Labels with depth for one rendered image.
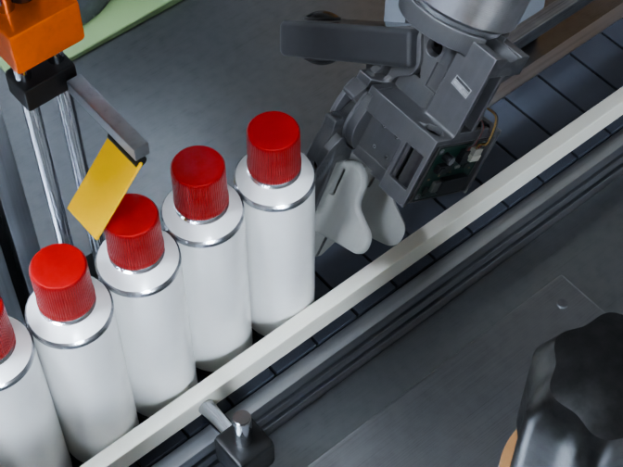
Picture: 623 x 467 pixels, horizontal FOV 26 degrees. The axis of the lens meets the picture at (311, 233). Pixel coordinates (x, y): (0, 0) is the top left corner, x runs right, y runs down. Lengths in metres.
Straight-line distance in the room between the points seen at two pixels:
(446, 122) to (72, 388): 0.28
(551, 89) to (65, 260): 0.50
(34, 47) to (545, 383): 0.32
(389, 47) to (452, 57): 0.04
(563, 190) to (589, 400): 0.47
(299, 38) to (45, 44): 0.22
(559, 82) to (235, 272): 0.39
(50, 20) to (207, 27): 0.51
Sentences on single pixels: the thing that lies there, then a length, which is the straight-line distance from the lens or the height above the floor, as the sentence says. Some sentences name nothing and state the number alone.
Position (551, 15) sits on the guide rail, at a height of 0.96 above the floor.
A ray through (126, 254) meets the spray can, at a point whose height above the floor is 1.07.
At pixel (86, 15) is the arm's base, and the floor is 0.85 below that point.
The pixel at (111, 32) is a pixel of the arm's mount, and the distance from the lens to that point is 1.23.
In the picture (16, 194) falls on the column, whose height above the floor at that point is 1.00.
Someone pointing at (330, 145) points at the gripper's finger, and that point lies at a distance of 0.88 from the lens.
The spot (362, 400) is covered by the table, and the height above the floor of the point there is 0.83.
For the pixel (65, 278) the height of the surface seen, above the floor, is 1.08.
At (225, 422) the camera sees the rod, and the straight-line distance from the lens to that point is 0.90.
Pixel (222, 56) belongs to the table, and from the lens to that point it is 1.21.
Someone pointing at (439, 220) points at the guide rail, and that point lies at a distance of 0.99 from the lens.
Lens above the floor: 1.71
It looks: 54 degrees down
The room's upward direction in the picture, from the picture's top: straight up
